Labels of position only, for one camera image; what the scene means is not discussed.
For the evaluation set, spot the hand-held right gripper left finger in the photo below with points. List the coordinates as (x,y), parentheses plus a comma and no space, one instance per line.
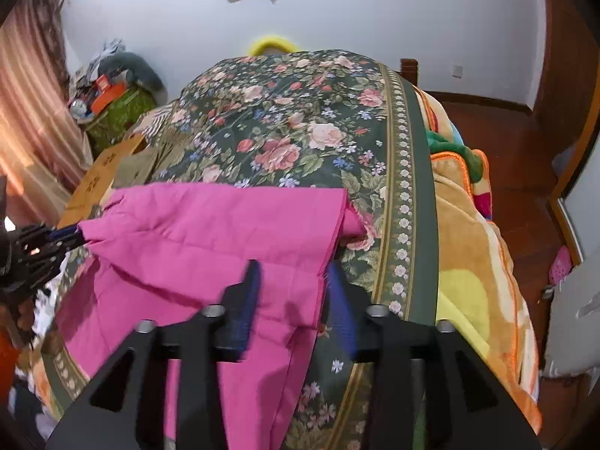
(248,300)

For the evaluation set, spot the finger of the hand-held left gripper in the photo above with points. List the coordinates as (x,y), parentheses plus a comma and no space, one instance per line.
(63,234)
(56,251)

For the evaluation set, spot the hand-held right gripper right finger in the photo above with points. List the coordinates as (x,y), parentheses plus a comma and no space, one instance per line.
(338,304)

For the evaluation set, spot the pink pants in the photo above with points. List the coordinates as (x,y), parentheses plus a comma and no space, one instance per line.
(187,243)

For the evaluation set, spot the yellow paw print board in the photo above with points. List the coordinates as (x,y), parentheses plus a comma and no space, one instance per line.
(96,178)

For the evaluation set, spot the brown cloth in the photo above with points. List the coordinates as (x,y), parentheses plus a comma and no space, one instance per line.
(136,168)

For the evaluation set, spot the green patterned bag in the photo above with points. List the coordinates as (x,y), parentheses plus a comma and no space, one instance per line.
(122,122)

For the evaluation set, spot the pink striped curtain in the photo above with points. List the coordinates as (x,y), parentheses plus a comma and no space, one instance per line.
(33,103)

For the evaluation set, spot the orange yellow plush blanket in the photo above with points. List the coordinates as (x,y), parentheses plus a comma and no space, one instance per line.
(468,267)

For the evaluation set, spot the patterned pillow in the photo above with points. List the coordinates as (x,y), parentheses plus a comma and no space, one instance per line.
(154,122)

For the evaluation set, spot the orange box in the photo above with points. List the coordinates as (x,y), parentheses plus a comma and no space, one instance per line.
(108,96)

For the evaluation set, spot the green floral quilt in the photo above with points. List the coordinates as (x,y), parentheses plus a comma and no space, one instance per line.
(290,126)

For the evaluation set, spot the grey plush toy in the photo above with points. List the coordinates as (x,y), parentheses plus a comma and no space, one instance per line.
(136,68)

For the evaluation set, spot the white plastic bag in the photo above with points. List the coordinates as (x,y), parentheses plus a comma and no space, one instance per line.
(108,54)

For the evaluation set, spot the pink slipper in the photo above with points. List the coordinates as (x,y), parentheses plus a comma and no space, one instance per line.
(561,266)

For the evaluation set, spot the wooden bedpost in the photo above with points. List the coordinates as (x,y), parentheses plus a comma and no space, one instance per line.
(408,71)

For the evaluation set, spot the wooden framed door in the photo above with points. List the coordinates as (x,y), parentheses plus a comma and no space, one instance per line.
(569,187)

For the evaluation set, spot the yellow foam tube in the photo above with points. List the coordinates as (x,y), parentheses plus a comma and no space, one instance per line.
(262,41)

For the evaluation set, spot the wooden wardrobe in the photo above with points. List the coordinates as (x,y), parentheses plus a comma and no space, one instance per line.
(569,47)

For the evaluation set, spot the white wall outlet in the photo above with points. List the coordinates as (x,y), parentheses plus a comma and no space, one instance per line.
(457,70)

